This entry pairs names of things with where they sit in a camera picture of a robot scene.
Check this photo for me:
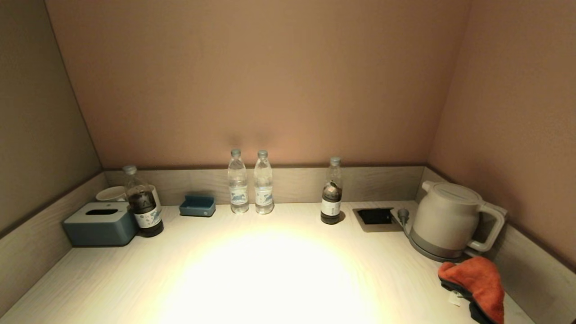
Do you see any orange microfibre cloth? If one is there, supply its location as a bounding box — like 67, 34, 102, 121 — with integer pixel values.
439, 256, 506, 324

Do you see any clear water bottle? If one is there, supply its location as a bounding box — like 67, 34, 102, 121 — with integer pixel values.
254, 150, 275, 215
227, 148, 250, 214

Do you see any slim dark drink bottle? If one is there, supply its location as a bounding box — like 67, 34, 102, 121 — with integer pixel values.
320, 156, 343, 225

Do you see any small blue tray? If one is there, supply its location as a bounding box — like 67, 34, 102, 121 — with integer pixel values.
179, 194, 216, 217

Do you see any recessed black socket box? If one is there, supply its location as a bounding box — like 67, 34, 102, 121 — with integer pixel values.
352, 207, 403, 233

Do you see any grey power plug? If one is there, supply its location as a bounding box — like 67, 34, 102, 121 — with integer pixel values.
397, 207, 412, 237

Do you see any large dark drink bottle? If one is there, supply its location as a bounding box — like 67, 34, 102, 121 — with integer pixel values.
122, 164, 164, 238

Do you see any grey kettle base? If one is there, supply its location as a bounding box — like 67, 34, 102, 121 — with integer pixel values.
407, 232, 484, 263

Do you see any white electric kettle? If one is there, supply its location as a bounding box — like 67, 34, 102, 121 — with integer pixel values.
410, 180, 507, 259

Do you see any white ceramic mug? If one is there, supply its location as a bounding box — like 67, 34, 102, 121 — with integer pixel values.
95, 185, 127, 202

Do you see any blue-grey tissue box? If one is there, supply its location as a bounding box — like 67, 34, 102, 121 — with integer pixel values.
62, 201, 138, 247

